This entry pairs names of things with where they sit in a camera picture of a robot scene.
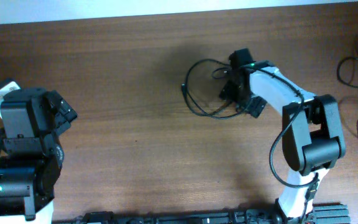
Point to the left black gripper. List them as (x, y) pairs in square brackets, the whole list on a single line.
[(67, 113)]

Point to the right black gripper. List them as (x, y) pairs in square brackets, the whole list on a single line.
[(255, 107)]

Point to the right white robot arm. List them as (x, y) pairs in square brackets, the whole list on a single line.
[(309, 145)]

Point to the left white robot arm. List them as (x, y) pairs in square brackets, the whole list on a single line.
[(31, 156)]

